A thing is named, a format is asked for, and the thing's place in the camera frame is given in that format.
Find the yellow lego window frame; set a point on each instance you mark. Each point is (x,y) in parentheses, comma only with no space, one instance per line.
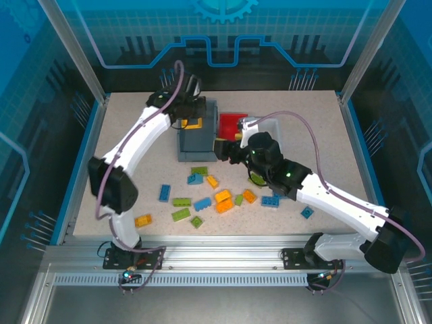
(194,125)

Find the small orange lego brick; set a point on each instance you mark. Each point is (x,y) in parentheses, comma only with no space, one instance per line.
(212,181)

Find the blue lego brick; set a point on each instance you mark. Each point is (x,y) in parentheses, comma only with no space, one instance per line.
(202,204)
(278,195)
(195,179)
(270,201)
(165,193)

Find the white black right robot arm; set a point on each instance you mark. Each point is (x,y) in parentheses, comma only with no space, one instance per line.
(337,199)

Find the white plastic bin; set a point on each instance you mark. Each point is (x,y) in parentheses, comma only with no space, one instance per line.
(271,126)

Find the grey plastic bin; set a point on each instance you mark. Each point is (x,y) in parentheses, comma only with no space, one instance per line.
(199,141)

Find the red plastic bin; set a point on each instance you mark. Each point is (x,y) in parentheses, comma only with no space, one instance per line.
(227,121)

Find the small green lego brick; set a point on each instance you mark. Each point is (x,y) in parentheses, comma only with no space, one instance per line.
(239,200)

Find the small green square lego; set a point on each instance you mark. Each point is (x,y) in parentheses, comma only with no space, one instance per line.
(196,221)

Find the small LED connector board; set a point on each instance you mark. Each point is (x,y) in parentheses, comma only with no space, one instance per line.
(322,276)
(129,275)

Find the aluminium side rail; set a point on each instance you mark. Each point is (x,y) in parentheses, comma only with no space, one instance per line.
(92,141)
(358,152)

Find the aluminium mounting rail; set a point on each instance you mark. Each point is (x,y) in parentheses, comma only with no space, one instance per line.
(219,249)

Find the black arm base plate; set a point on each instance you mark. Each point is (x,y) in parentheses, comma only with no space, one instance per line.
(152,258)
(292,258)

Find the aluminium frame post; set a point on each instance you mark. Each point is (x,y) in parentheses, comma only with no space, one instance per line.
(369,50)
(76,50)

